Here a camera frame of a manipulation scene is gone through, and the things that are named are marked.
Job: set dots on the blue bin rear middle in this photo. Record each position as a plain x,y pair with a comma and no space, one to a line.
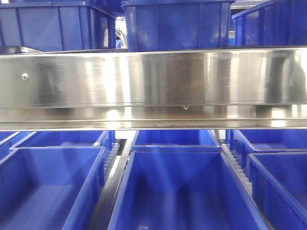
175,140

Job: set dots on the blue bin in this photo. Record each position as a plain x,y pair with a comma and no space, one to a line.
50,188
272,23
175,140
157,25
242,142
183,191
94,138
279,182
56,25

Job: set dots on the blue bin lower middle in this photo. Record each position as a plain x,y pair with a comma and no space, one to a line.
183,191

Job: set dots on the blue bin upper middle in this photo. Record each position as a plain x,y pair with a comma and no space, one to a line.
157,25

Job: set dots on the blue bin rear left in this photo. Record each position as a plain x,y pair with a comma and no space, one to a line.
94,138

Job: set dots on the left white roller track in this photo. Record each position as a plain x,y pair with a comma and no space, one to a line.
108,163

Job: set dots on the white roller track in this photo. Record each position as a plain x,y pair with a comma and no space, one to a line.
243,177
108,163

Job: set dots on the blue bin rear right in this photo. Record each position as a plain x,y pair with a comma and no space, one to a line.
242,142

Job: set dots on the right white roller track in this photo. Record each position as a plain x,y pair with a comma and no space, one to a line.
243,177

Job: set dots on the blue bin lower left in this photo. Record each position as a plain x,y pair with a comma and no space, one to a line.
50,188

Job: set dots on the blue bin lower right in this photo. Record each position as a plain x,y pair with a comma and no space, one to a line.
279,182

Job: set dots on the blue bin upper left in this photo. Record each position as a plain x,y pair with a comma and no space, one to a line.
56,25

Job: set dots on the blue bin upper right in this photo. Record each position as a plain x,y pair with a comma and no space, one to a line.
272,23

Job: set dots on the stainless steel shelf front rail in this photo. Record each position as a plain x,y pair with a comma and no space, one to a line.
231,88

